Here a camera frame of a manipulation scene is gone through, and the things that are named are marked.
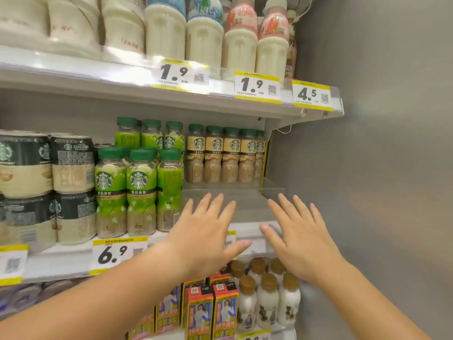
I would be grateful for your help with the person's right hand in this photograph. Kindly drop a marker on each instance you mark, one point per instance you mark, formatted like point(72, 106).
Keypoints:
point(308, 249)

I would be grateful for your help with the person's left hand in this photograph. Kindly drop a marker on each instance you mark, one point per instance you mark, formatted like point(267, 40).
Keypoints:
point(201, 244)

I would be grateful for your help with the person's left thumb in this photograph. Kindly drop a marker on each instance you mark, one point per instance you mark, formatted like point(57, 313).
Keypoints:
point(239, 249)

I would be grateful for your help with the person's left middle finger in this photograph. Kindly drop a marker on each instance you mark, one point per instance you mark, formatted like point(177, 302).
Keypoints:
point(216, 207)

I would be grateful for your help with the person's right middle finger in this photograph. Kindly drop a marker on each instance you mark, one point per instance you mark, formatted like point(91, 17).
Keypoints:
point(288, 207)

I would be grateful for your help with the person's right little finger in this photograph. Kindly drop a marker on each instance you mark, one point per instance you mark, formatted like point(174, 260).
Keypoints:
point(317, 218)

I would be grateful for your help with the person's right thumb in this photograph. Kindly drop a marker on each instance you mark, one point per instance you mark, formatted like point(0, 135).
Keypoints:
point(270, 237)

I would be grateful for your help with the person's left little finger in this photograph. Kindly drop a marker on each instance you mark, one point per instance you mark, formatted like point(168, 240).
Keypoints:
point(187, 211)

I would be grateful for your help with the person's left forearm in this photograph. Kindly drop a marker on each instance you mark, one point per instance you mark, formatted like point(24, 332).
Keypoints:
point(88, 308)

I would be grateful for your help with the person's right forearm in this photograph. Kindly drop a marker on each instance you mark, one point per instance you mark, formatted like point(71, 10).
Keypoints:
point(364, 308)

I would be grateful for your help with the white and yellow price tag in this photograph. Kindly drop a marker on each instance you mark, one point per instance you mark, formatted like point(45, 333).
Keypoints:
point(116, 253)
point(311, 95)
point(12, 263)
point(255, 86)
point(173, 73)
point(253, 335)
point(230, 239)

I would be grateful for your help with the clear plastic shelf divider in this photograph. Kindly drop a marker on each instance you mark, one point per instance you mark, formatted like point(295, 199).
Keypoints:
point(272, 192)

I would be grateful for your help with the group of green label bottles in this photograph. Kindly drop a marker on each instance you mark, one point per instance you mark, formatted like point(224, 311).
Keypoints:
point(141, 187)

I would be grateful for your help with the brown label coffee bottle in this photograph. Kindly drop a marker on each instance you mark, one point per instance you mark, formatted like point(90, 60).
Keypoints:
point(230, 157)
point(247, 157)
point(260, 155)
point(195, 155)
point(213, 155)

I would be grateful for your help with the group of white brown-capped bottles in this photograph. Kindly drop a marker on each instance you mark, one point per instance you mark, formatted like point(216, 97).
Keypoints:
point(267, 300)

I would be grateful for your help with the row of orange drink cartons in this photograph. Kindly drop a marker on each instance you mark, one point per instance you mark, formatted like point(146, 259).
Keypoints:
point(200, 315)

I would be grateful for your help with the dark green and cream can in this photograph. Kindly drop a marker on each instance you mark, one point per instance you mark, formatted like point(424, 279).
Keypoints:
point(24, 166)
point(72, 166)
point(26, 224)
point(76, 217)

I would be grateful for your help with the white bottle with pink label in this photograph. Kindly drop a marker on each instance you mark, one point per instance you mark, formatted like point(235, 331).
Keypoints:
point(240, 45)
point(272, 49)

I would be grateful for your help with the white bottle with blue label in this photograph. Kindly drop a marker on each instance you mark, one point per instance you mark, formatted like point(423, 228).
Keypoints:
point(165, 31)
point(204, 38)

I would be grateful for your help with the row of silver cans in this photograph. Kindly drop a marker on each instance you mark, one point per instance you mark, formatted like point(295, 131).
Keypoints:
point(24, 297)

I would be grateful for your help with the white shelf with clear rail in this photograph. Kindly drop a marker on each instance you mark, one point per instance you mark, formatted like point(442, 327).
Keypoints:
point(106, 78)

